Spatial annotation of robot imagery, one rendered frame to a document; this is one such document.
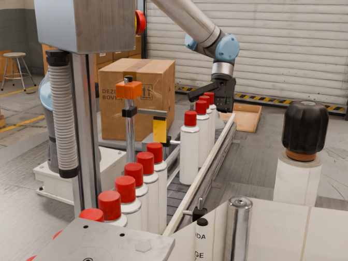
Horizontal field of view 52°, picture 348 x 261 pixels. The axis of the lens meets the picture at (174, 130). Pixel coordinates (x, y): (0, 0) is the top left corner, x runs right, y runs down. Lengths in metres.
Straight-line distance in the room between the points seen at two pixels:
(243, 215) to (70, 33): 0.37
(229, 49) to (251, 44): 3.99
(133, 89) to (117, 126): 0.64
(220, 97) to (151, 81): 0.26
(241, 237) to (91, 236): 0.29
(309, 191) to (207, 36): 0.54
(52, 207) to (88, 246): 0.69
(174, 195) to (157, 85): 0.48
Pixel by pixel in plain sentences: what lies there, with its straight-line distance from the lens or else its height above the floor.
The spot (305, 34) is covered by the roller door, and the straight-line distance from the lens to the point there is 4.93.
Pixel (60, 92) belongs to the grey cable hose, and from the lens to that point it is 0.57.
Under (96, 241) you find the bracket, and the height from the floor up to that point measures 1.14.
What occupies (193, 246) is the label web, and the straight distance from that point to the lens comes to 0.55.
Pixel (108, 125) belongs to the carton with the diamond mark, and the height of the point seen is 0.91.
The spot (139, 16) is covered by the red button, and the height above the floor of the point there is 1.33.
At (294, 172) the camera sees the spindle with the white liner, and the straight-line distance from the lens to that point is 0.73.
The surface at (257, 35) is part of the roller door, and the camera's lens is 5.06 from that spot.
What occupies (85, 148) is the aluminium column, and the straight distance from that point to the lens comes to 0.72.
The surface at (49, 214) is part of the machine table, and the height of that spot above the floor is 0.83.
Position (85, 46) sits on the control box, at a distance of 0.52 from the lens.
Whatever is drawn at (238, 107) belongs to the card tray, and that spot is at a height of 0.85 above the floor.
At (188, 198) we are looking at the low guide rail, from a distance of 0.87.
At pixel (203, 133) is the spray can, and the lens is 1.04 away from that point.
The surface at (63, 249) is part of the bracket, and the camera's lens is 0.35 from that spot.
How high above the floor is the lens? 1.36
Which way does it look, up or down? 20 degrees down
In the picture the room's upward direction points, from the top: 1 degrees clockwise
